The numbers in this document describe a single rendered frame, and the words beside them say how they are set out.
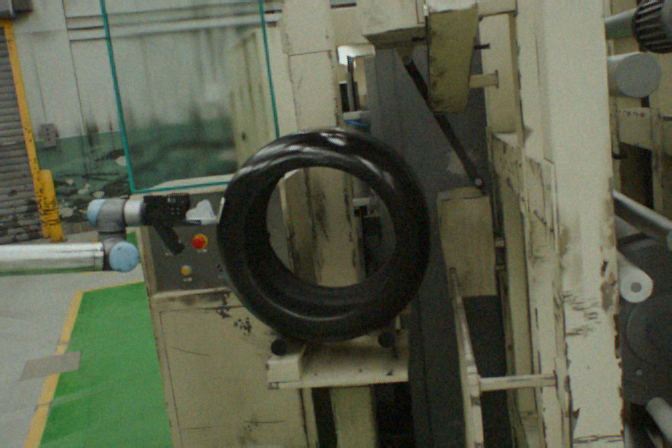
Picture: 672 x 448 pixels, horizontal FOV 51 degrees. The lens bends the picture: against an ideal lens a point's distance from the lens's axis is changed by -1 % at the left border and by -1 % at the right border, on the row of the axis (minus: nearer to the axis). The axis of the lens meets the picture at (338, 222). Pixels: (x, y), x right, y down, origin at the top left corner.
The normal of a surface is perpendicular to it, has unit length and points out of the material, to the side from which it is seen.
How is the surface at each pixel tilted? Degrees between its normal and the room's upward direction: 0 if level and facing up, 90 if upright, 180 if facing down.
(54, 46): 90
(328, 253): 90
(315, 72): 90
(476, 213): 90
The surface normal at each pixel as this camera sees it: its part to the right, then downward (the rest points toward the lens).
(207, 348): -0.11, 0.18
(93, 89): 0.27, 0.14
